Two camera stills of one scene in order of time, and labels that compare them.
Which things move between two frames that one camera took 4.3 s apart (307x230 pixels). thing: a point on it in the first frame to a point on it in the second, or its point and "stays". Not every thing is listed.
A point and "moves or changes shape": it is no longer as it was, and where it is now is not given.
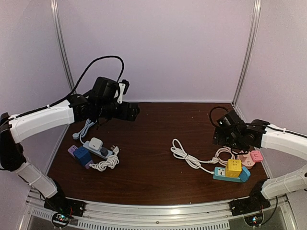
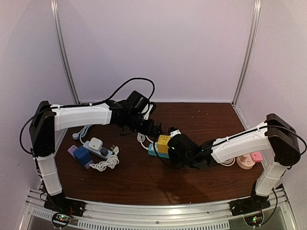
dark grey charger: x=104 y=151 stays
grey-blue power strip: x=97 y=153 stays
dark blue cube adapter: x=83 y=155 stays
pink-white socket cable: x=226 y=149 moves or changes shape
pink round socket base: x=246 y=160 stays
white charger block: x=95 y=143 stays
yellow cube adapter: x=233 y=168 to x=162 y=143
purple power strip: x=71 y=150 stays
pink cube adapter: x=256 y=155 stays
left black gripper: x=124 y=116 to x=148 y=130
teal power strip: x=219 y=173 to x=151 y=151
